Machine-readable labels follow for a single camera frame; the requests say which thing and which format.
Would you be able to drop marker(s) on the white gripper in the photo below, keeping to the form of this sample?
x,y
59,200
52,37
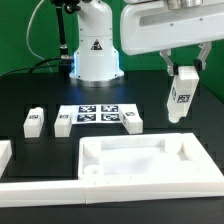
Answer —
x,y
156,25

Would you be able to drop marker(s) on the white desk top tray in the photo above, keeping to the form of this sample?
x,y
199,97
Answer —
x,y
146,159

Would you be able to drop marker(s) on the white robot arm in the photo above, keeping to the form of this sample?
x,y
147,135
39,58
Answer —
x,y
96,61

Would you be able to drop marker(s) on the white marker sheet with tags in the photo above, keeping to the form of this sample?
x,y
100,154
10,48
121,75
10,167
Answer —
x,y
97,113

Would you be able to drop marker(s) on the white L-shaped fence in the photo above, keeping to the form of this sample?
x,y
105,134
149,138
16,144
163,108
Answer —
x,y
47,193

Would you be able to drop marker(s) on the white block left edge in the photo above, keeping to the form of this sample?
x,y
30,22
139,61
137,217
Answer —
x,y
5,154

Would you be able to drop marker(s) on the black camera stand pole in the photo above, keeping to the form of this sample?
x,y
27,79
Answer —
x,y
70,6

